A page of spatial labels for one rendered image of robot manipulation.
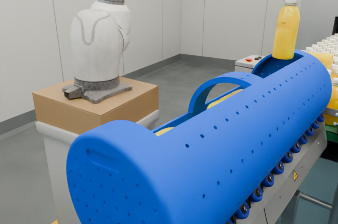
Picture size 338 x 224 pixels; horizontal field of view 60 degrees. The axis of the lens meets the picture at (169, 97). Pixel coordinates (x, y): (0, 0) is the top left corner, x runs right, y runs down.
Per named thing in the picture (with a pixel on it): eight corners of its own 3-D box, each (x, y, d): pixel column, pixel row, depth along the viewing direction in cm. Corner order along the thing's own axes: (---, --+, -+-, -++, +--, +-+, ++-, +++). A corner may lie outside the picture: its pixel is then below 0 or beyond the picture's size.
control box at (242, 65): (233, 80, 149) (235, 60, 146) (250, 72, 164) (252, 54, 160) (251, 84, 143) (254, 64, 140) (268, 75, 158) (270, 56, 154)
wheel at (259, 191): (245, 197, 72) (251, 196, 71) (246, 180, 75) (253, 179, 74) (257, 205, 74) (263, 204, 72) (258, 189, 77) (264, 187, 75)
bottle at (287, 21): (276, 56, 104) (284, 0, 98) (296, 59, 100) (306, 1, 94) (267, 58, 99) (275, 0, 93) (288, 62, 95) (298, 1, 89)
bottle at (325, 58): (331, 57, 129) (288, 52, 140) (329, 71, 132) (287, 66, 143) (335, 52, 134) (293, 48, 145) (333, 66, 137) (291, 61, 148)
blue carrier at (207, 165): (80, 247, 62) (51, 121, 55) (256, 116, 125) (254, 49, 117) (187, 327, 44) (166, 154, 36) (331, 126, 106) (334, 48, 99)
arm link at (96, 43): (65, 81, 96) (58, 11, 87) (83, 66, 113) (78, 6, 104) (114, 83, 95) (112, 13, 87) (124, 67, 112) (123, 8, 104)
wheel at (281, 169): (269, 170, 83) (275, 168, 82) (269, 156, 86) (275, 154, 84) (279, 177, 84) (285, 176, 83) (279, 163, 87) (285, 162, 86)
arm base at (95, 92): (50, 94, 100) (48, 78, 98) (99, 78, 117) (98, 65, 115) (85, 108, 90) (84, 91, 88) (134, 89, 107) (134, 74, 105)
